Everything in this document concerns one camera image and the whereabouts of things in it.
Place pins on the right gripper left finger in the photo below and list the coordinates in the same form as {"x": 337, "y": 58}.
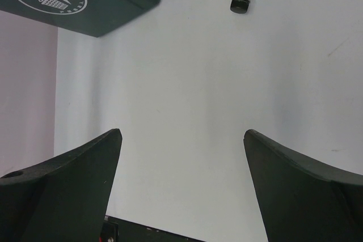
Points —
{"x": 64, "y": 198}

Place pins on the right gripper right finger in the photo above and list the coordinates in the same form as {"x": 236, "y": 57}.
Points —
{"x": 301, "y": 198}

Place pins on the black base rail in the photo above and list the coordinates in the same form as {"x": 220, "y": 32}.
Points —
{"x": 115, "y": 229}

